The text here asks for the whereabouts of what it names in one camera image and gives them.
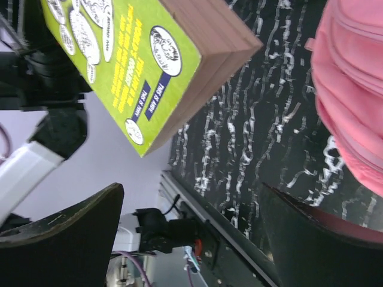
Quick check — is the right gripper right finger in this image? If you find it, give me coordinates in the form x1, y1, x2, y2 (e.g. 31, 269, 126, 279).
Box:
262, 184, 382, 286

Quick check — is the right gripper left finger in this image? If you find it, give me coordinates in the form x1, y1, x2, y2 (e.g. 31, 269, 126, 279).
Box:
1, 183, 124, 287

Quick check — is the green paperback book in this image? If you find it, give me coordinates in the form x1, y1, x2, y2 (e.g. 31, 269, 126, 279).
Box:
41, 0, 263, 156

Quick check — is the pink student backpack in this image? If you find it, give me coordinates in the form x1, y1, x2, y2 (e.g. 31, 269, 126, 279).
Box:
306, 1, 382, 196

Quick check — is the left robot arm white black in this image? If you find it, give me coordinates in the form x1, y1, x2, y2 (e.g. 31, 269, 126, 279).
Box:
1, 1, 90, 226

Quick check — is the aluminium frame rail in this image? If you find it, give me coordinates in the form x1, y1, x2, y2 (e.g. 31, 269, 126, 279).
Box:
160, 171, 281, 286

